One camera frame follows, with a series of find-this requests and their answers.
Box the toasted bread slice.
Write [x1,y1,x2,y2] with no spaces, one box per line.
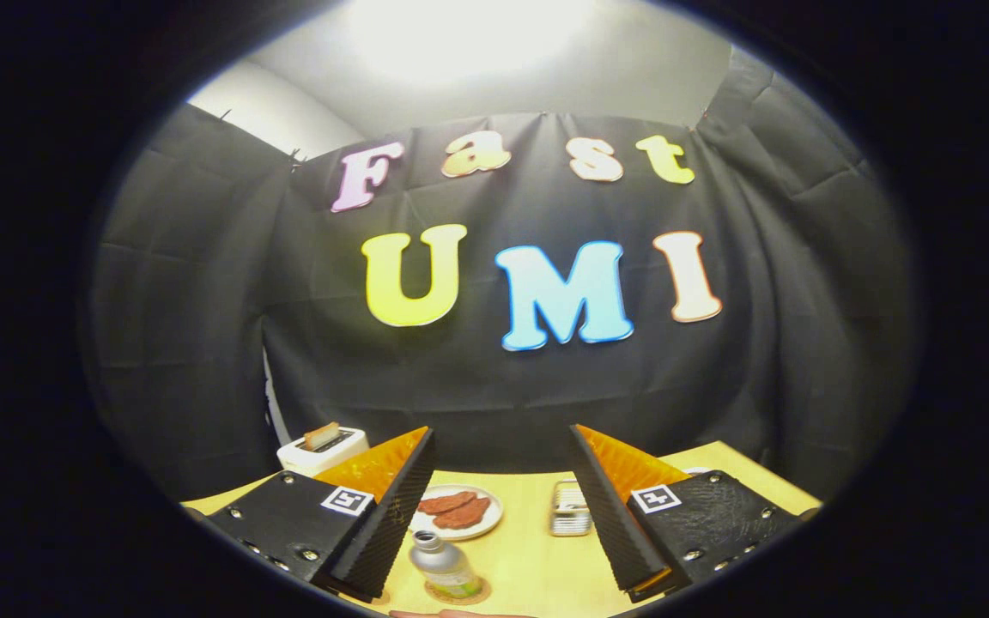
[302,421,343,452]

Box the light wooden table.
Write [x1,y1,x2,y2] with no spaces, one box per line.
[181,440,823,618]

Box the small wire mesh basket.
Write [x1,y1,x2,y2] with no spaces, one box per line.
[549,479,592,538]

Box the silver metal bottle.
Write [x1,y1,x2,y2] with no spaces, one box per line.
[410,530,484,599]

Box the small white plate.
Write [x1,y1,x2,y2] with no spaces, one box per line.
[409,484,504,542]

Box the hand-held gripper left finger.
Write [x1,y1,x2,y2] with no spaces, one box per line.
[203,426,438,603]

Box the white toaster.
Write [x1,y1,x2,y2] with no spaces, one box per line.
[276,426,370,478]

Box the reddish brown meat slice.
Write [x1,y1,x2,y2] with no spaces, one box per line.
[433,497,492,530]
[416,491,478,516]

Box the black backdrop cloth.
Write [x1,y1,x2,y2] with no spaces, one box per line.
[82,43,920,503]

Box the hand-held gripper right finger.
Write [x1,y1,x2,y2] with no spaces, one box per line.
[568,423,813,603]

